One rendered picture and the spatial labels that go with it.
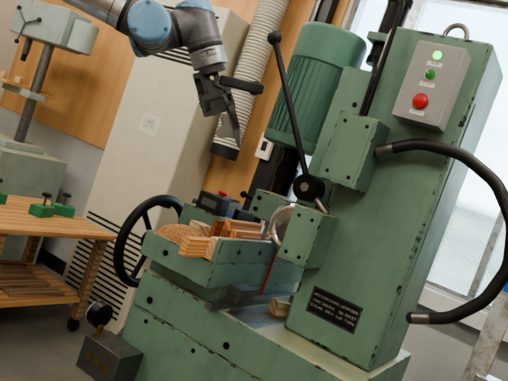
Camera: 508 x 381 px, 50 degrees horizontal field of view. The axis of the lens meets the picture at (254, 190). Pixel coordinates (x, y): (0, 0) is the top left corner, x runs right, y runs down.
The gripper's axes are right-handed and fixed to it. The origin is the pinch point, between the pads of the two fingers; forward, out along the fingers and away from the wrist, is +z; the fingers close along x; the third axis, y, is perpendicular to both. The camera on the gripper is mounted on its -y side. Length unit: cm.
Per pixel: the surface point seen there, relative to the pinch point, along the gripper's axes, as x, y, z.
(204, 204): -6.7, 13.5, 14.2
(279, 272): 1.1, -0.4, 36.5
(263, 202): 5.3, -0.9, 16.1
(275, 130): 8.4, -8.2, -0.8
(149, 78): -163, 22, -37
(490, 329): -9, -60, 77
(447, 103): 40, -37, 2
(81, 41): -185, 53, -69
